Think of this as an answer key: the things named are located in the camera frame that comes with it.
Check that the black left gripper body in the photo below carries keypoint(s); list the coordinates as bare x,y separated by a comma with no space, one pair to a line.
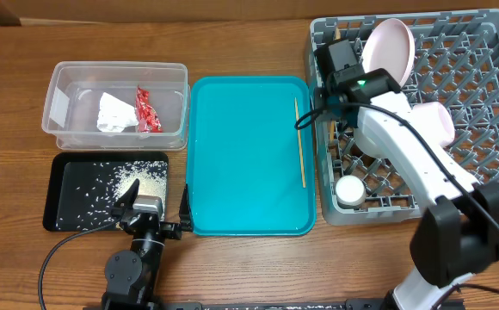
170,230

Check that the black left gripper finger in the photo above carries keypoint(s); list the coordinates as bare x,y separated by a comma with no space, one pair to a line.
128,198
185,215

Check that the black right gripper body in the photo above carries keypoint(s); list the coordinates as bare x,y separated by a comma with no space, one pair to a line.
323,98

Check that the white round plate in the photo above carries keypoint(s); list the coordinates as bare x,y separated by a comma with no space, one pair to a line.
390,46

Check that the wooden chopstick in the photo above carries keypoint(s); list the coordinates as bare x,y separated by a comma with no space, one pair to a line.
332,131
301,156

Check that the red snack wrapper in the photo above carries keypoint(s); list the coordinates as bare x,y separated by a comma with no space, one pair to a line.
146,114

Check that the pink bowl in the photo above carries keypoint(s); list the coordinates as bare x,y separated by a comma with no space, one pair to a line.
433,120

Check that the cream paper cup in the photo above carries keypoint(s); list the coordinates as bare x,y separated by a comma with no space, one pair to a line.
350,192

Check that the grey-white bowl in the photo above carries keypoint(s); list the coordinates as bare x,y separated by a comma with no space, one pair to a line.
366,145

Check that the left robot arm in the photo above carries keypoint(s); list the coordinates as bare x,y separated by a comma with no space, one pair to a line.
132,274

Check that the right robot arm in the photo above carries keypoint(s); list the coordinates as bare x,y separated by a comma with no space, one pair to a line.
458,234

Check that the black tray with rice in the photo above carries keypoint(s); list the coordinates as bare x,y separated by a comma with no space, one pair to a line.
83,186

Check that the teal plastic tray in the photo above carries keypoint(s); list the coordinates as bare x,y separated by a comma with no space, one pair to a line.
243,171

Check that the clear plastic bin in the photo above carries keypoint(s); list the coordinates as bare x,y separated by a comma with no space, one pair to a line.
97,105

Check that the grey dish rack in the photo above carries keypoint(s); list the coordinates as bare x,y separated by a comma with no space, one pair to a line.
457,64

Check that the black base bar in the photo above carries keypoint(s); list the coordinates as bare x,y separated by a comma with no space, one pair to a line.
349,304

